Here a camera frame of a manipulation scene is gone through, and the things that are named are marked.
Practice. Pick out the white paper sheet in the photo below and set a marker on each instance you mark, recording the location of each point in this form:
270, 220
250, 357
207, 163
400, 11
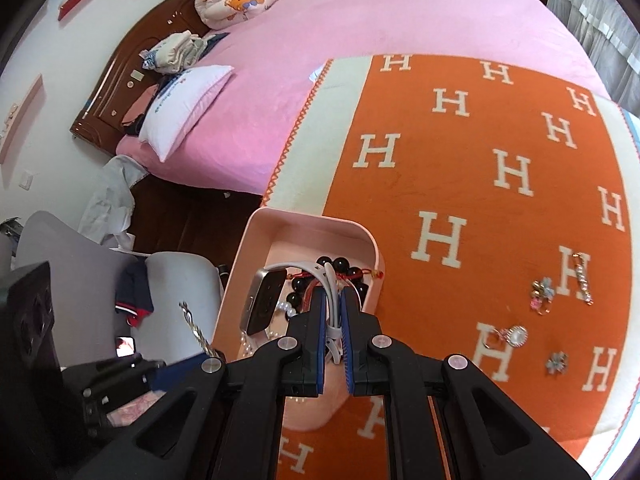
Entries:
317, 74

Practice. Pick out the wooden headboard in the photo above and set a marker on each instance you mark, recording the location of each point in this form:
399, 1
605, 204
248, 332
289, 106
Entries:
115, 90

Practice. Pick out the grey chair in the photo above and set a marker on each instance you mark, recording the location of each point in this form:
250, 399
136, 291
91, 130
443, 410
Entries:
60, 240
190, 285

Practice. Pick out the small colourful charm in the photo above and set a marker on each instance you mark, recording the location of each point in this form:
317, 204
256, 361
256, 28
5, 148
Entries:
542, 292

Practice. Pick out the rhinestone hair comb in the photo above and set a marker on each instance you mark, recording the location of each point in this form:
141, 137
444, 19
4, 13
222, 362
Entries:
197, 332

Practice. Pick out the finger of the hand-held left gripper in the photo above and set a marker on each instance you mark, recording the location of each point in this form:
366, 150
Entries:
170, 375

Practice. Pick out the stack of folded clothes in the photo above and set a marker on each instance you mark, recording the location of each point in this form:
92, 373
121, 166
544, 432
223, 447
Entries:
172, 52

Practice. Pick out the white wall switch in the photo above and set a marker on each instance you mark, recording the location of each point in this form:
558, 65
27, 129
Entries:
26, 180

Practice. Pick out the smartphone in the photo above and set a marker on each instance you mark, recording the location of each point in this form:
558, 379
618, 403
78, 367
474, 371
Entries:
126, 347

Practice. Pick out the round rhinestone pendant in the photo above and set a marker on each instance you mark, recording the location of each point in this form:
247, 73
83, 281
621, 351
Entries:
517, 335

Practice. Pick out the dark and red clothes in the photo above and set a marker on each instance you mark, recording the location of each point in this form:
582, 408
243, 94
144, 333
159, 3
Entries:
137, 110

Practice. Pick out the small flower brooch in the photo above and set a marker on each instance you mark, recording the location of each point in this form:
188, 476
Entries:
556, 362

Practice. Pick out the white crumpled cloth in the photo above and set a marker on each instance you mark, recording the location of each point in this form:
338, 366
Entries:
115, 190

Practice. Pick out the white pillow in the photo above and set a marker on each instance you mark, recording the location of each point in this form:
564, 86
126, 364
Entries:
185, 105

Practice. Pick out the orange printed blanket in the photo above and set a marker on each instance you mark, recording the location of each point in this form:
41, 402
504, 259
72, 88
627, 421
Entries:
410, 190

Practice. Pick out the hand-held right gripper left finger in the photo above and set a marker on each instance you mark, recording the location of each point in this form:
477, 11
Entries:
316, 350

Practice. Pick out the navy and red garment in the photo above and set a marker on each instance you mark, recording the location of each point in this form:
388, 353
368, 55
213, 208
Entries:
135, 290

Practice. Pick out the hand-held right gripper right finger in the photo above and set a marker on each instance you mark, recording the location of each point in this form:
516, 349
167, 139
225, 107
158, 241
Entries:
348, 355

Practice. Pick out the pink plastic tray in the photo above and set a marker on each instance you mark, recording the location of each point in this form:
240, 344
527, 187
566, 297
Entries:
300, 232

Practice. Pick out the light blue tablecloth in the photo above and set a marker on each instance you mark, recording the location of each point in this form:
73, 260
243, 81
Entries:
632, 125

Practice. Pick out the white smartwatch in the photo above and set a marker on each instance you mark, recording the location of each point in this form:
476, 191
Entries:
262, 305

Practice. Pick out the pink bed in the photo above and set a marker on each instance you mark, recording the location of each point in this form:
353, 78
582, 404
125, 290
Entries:
375, 20

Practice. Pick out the pink wall shelf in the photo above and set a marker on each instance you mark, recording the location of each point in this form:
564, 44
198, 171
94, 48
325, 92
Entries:
22, 120

